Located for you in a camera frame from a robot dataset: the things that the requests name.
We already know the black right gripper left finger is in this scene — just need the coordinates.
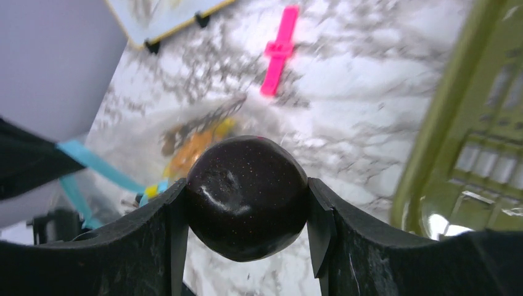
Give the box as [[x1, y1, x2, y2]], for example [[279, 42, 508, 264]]
[[1, 179, 189, 295]]

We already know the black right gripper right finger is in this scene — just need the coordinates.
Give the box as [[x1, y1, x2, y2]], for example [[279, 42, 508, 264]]
[[307, 178, 522, 295]]

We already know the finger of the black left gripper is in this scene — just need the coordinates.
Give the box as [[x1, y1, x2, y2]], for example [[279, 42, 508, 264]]
[[1, 119, 85, 200]]

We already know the clear zip top bag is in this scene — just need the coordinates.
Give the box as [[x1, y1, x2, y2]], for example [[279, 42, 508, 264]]
[[50, 95, 285, 229]]

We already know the dark purple toy plum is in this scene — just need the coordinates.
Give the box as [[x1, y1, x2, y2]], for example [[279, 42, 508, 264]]
[[184, 136, 309, 262]]

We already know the green plastic bin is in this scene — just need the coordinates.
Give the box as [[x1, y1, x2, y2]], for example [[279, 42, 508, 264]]
[[390, 0, 522, 240]]

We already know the yellow toy banana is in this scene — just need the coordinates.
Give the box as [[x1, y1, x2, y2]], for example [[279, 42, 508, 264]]
[[213, 117, 236, 139]]

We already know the orange toy food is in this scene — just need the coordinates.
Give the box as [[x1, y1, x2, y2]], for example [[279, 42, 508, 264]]
[[163, 130, 214, 179]]

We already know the pink plastic bag clip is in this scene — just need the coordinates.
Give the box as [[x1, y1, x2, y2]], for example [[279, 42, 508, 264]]
[[260, 5, 300, 96]]

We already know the wood framed whiteboard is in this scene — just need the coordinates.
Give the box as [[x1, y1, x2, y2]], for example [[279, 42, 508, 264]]
[[105, 0, 234, 49]]

